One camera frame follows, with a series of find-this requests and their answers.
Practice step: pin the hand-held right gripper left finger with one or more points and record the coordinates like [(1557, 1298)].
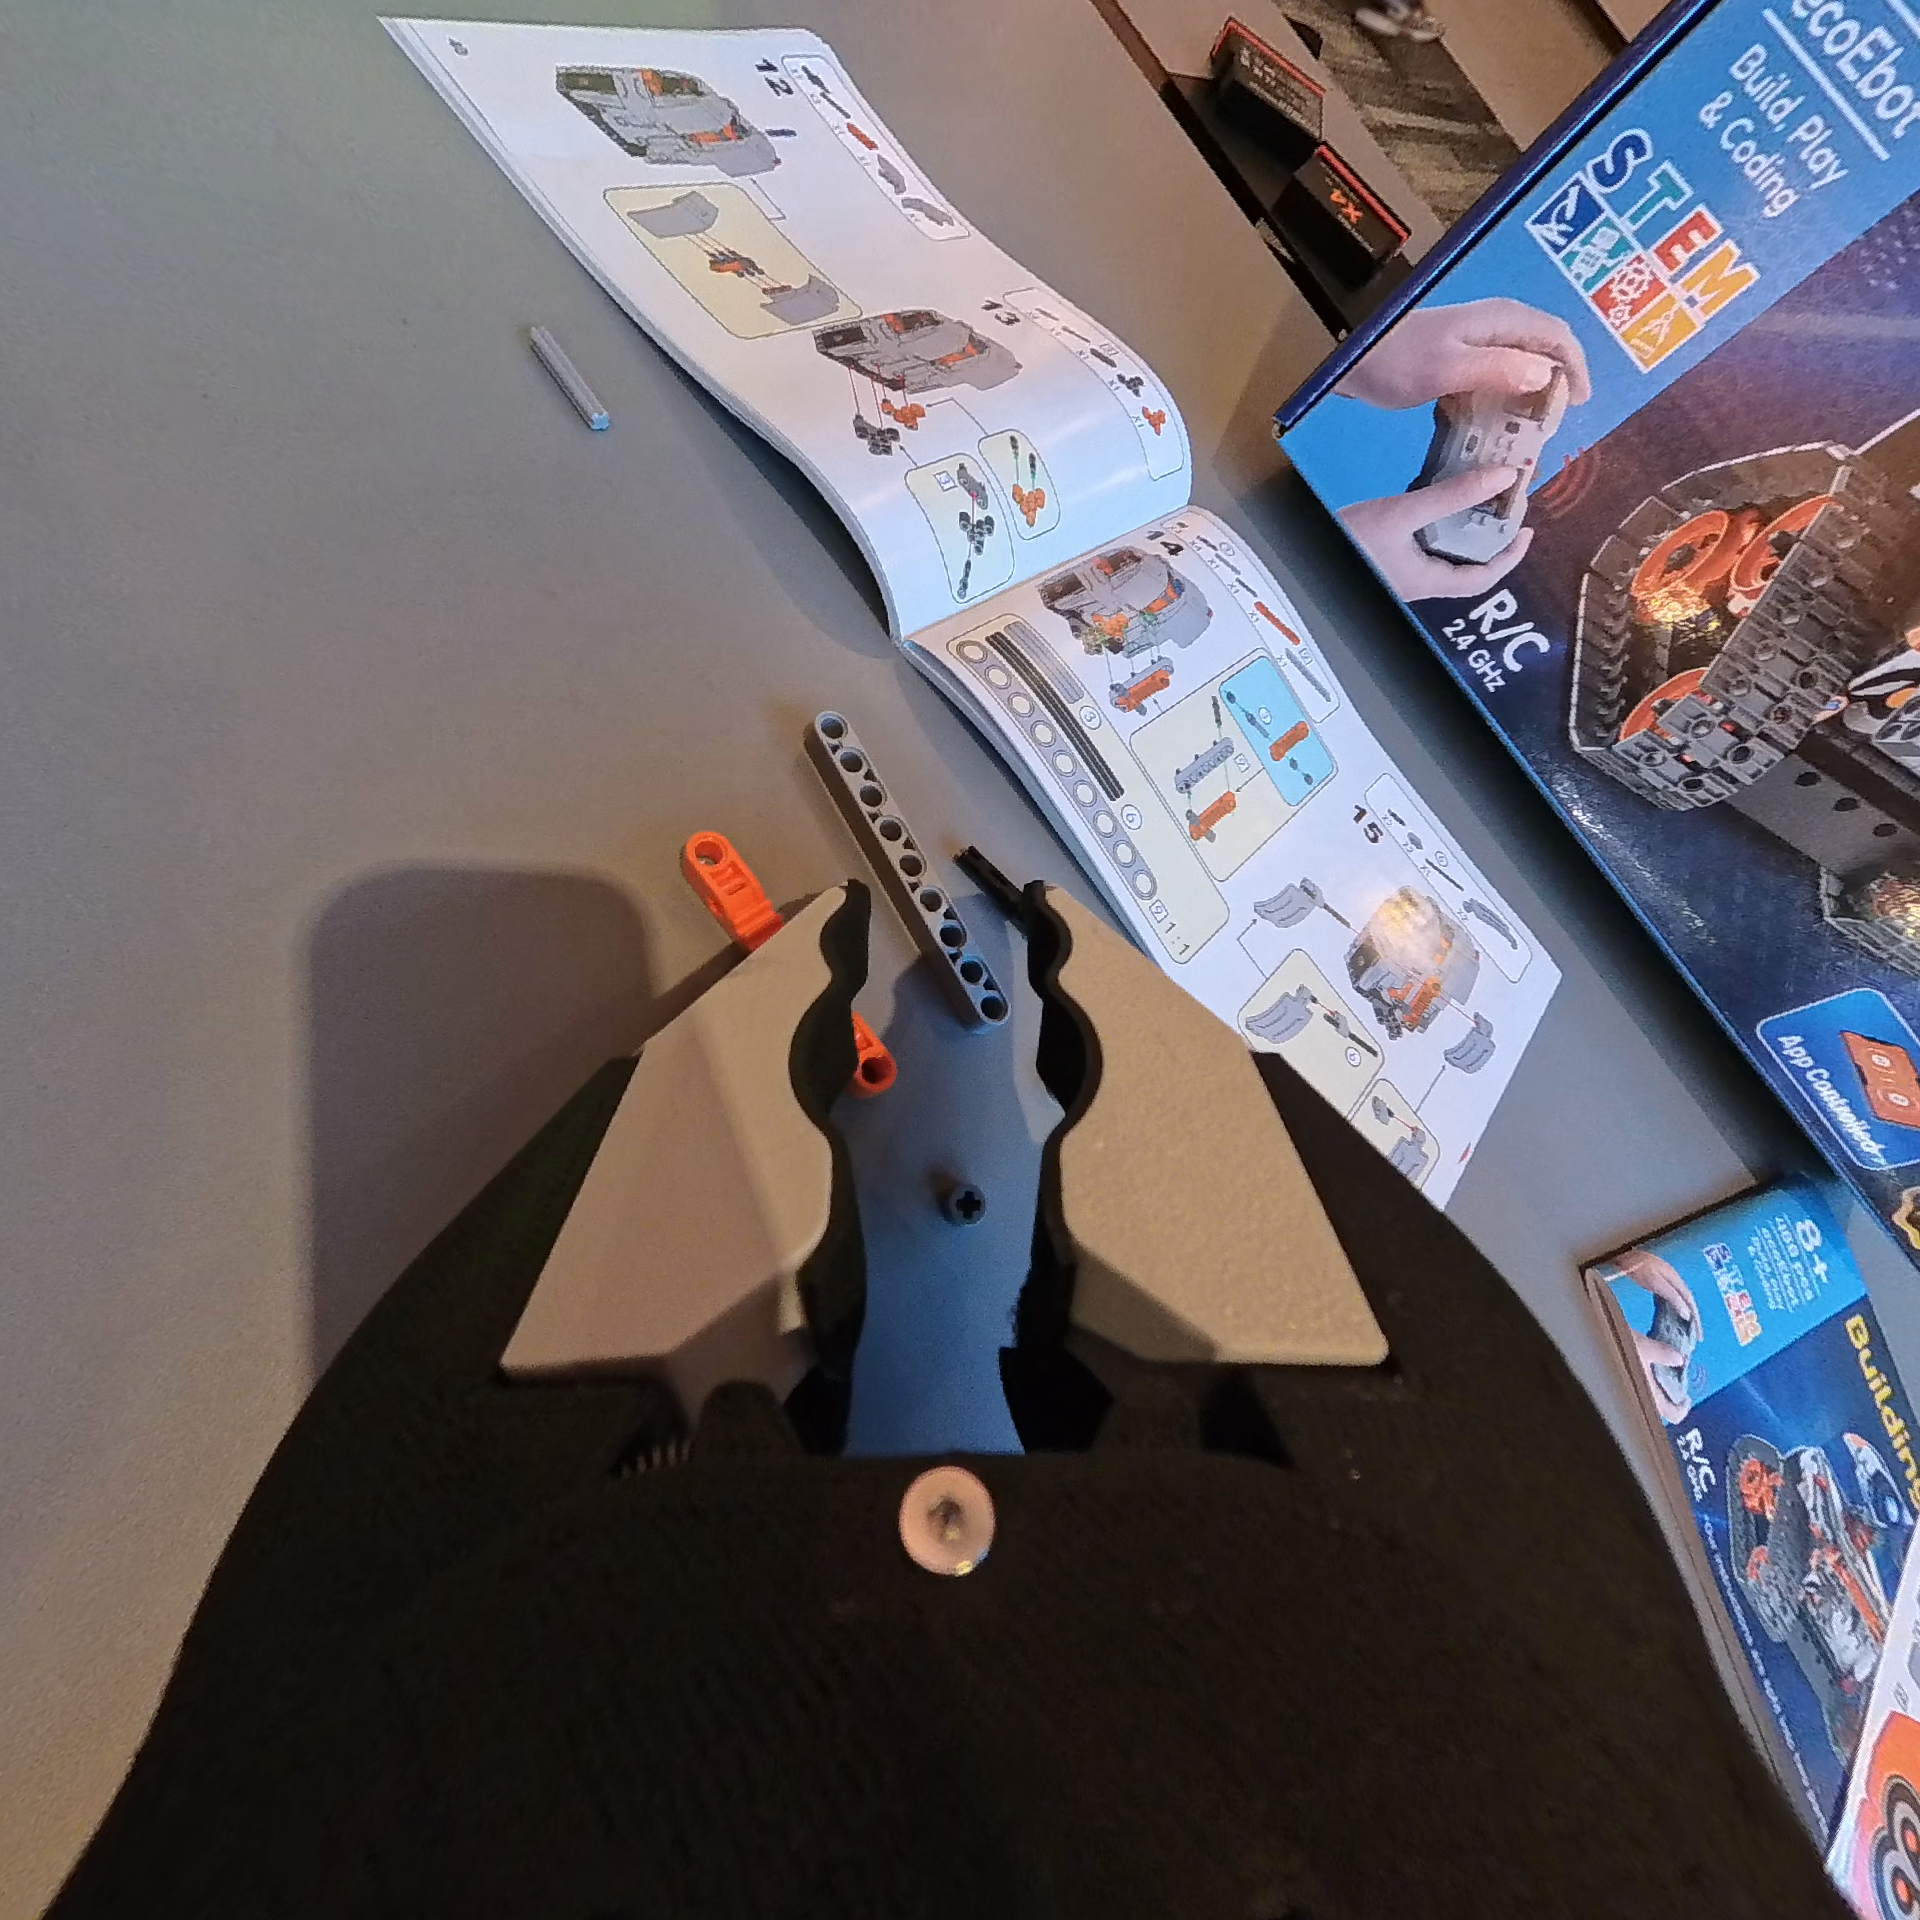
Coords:
[(677, 1231)]

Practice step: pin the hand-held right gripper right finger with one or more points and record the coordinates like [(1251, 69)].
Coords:
[(1217, 1231)]

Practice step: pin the small grey bushing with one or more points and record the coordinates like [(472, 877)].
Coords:
[(964, 1202)]

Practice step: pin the long black pin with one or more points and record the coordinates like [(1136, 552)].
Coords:
[(994, 886)]

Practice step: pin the thin grey axle rod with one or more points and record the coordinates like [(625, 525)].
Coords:
[(571, 381)]

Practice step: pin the orange toothed beam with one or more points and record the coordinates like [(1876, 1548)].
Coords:
[(724, 879)]

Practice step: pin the grey holed beam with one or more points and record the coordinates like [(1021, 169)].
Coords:
[(902, 855)]

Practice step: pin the blue cover booklet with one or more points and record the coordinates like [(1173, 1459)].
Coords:
[(1754, 1381)]

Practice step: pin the blue toy robot box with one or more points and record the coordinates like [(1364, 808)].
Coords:
[(1652, 750)]

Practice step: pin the open instruction booklet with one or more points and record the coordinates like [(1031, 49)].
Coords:
[(902, 302)]

